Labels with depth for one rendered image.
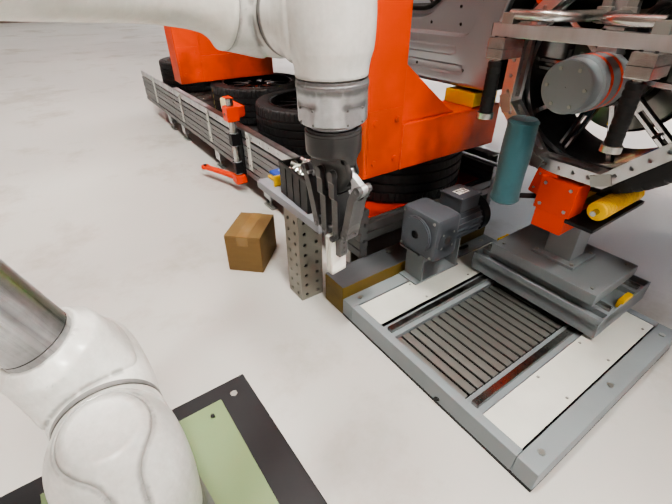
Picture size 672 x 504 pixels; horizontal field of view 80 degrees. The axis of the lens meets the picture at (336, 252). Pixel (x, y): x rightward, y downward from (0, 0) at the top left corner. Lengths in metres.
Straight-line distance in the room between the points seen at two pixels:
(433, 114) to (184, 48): 1.93
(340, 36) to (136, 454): 0.52
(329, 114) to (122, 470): 0.47
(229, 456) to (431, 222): 0.95
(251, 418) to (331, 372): 0.50
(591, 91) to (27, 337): 1.19
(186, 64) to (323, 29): 2.59
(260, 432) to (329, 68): 0.70
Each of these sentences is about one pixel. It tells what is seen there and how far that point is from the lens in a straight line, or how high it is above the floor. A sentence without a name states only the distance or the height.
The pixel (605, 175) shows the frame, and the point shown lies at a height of 0.62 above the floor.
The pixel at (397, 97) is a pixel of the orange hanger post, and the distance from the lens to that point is 1.35.
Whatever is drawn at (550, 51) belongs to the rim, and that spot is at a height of 0.89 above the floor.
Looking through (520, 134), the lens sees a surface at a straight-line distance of 1.30.
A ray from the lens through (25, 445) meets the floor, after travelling 1.50.
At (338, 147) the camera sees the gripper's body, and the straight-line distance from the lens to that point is 0.52.
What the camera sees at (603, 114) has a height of 0.73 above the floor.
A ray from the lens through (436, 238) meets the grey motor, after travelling 1.41.
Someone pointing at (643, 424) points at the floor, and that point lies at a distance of 1.54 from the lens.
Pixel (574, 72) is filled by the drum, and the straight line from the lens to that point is 1.20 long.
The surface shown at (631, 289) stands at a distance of 1.76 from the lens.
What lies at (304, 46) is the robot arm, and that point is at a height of 1.00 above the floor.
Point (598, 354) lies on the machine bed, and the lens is 1.56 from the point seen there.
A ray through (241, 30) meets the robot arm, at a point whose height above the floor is 1.01.
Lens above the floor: 1.06
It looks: 33 degrees down
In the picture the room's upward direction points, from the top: straight up
